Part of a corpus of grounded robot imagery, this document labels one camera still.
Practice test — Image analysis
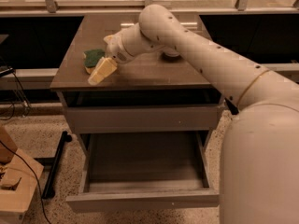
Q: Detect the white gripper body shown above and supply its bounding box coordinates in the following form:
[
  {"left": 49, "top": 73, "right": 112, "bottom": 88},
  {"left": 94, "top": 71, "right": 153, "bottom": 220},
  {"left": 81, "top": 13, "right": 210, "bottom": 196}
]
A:
[{"left": 106, "top": 33, "right": 134, "bottom": 63}]

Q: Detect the green and yellow sponge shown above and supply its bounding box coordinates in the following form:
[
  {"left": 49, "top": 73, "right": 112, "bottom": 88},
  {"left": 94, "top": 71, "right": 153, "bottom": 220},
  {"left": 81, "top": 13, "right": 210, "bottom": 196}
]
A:
[{"left": 83, "top": 49, "right": 105, "bottom": 74}]

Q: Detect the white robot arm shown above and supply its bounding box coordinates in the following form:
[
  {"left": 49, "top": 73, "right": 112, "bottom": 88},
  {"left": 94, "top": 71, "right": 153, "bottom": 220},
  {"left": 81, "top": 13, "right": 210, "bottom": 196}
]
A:
[{"left": 88, "top": 5, "right": 299, "bottom": 224}]

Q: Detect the closed grey top drawer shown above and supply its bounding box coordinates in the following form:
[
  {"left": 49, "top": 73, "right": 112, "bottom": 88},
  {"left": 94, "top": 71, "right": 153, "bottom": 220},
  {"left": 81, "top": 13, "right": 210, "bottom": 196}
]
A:
[{"left": 64, "top": 105, "right": 224, "bottom": 133}]

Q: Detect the grey drawer cabinet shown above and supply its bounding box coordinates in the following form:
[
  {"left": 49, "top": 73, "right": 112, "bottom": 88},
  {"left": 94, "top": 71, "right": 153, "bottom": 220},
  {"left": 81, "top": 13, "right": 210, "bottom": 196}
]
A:
[{"left": 50, "top": 15, "right": 225, "bottom": 213}]

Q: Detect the open grey middle drawer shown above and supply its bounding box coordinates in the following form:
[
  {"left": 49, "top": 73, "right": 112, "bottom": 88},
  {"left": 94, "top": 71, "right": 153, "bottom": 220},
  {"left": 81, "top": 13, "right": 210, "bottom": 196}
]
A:
[{"left": 66, "top": 131, "right": 219, "bottom": 213}]

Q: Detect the white ceramic bowl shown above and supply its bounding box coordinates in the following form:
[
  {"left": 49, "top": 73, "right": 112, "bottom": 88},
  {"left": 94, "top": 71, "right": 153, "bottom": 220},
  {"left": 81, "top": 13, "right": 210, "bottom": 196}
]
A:
[{"left": 163, "top": 47, "right": 179, "bottom": 58}]

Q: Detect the black metal stand foot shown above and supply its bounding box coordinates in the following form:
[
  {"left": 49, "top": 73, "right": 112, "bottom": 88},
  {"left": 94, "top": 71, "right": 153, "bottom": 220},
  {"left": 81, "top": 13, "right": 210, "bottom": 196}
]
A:
[{"left": 36, "top": 131, "right": 72, "bottom": 200}]

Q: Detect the black stand foot behind cabinet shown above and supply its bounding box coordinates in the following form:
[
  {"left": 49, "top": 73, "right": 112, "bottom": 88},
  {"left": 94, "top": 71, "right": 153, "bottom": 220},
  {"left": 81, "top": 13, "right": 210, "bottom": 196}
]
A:
[{"left": 225, "top": 99, "right": 239, "bottom": 115}]

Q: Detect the cardboard box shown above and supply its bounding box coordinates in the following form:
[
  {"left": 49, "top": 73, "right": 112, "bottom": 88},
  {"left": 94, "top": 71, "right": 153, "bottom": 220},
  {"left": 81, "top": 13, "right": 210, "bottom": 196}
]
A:
[{"left": 0, "top": 126, "right": 44, "bottom": 224}]

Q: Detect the black cable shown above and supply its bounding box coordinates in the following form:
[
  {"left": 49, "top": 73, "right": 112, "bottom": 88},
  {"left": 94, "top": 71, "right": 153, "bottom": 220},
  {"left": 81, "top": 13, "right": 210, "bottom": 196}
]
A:
[{"left": 0, "top": 139, "right": 52, "bottom": 224}]

